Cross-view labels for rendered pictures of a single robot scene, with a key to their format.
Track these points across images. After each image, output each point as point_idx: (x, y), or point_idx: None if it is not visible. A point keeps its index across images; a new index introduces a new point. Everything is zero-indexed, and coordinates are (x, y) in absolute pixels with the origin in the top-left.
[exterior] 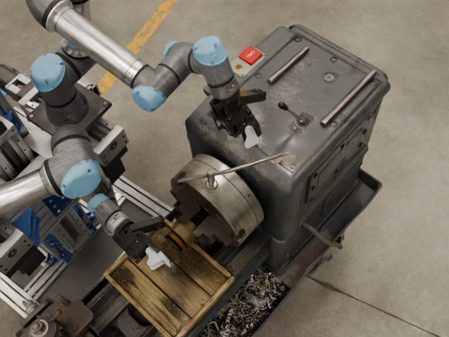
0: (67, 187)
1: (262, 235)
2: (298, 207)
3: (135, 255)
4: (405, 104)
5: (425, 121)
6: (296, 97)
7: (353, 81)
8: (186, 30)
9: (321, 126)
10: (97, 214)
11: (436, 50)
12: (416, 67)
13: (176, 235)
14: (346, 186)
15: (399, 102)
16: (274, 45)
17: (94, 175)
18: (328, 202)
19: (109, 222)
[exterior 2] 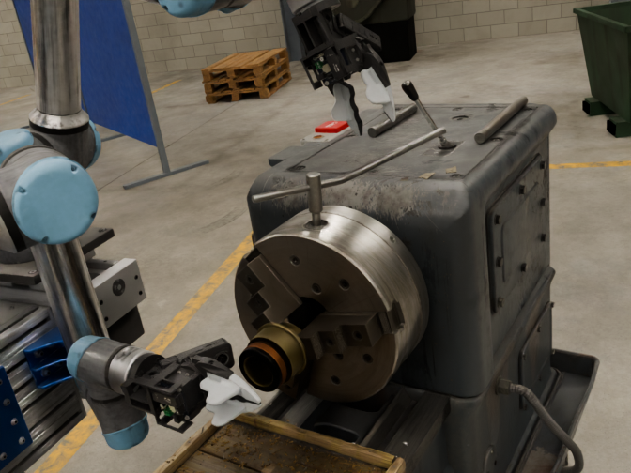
0: (26, 194)
1: (432, 399)
2: (486, 285)
3: (177, 394)
4: (562, 345)
5: (603, 357)
6: (421, 136)
7: (499, 113)
8: (218, 331)
9: (478, 144)
10: (87, 363)
11: (570, 285)
12: (554, 306)
13: (263, 343)
14: (543, 357)
15: (553, 344)
16: (363, 118)
17: (84, 180)
18: (526, 370)
19: (115, 362)
